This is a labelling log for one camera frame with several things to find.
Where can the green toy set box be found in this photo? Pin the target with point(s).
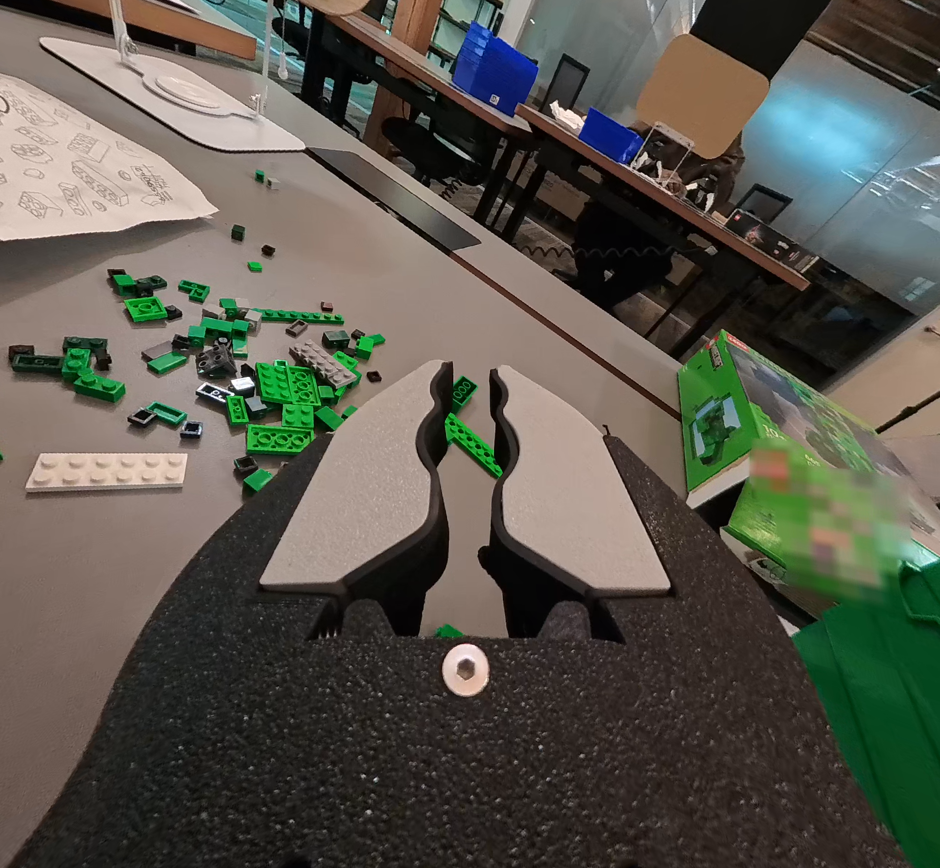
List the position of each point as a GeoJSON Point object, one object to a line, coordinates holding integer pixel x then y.
{"type": "Point", "coordinates": [778, 398]}

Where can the crumpled white paper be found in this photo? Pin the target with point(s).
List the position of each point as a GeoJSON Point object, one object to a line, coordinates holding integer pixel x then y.
{"type": "Point", "coordinates": [568, 115]}

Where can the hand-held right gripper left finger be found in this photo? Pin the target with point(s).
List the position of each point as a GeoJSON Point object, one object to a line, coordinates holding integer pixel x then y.
{"type": "Point", "coordinates": [360, 493]}

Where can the dark toy set box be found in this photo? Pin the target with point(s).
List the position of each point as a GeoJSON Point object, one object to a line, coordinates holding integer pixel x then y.
{"type": "Point", "coordinates": [771, 240]}

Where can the tan board on clear stand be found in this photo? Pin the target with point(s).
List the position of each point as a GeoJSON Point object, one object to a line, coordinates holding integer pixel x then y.
{"type": "Point", "coordinates": [701, 93]}

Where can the stack of blue bins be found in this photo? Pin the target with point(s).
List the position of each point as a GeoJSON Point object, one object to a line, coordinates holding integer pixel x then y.
{"type": "Point", "coordinates": [496, 67]}

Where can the pile of green toy bricks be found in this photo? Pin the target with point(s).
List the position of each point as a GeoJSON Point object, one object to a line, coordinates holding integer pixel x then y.
{"type": "Point", "coordinates": [290, 383]}

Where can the long wooden table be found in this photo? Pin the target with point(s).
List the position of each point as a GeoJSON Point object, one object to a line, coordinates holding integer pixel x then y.
{"type": "Point", "coordinates": [470, 93]}

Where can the single blue bin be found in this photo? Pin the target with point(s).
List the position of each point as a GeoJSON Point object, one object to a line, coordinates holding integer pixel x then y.
{"type": "Point", "coordinates": [609, 137]}

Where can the wooden post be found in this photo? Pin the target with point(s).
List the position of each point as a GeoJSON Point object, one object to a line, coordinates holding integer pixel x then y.
{"type": "Point", "coordinates": [418, 16]}

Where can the white booklet stand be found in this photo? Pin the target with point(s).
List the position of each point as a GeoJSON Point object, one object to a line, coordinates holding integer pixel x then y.
{"type": "Point", "coordinates": [183, 93]}

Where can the printed white paper bag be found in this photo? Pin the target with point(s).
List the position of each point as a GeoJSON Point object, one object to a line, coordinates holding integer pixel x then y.
{"type": "Point", "coordinates": [66, 178]}

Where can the green cloth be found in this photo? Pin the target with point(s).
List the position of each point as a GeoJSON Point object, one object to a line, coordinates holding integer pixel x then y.
{"type": "Point", "coordinates": [874, 699]}

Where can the long white plate brick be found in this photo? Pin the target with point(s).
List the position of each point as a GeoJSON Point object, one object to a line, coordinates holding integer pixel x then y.
{"type": "Point", "coordinates": [103, 471]}

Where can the black picture frame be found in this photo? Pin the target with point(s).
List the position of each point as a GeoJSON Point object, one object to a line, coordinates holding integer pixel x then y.
{"type": "Point", "coordinates": [571, 84]}

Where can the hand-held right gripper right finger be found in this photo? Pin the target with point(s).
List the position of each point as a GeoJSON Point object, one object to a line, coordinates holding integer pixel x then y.
{"type": "Point", "coordinates": [573, 501]}

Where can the grey desk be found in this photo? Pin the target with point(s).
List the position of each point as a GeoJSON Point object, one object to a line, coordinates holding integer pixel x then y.
{"type": "Point", "coordinates": [88, 574]}

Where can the black office chair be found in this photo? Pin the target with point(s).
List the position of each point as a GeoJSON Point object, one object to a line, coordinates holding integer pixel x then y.
{"type": "Point", "coordinates": [422, 145]}

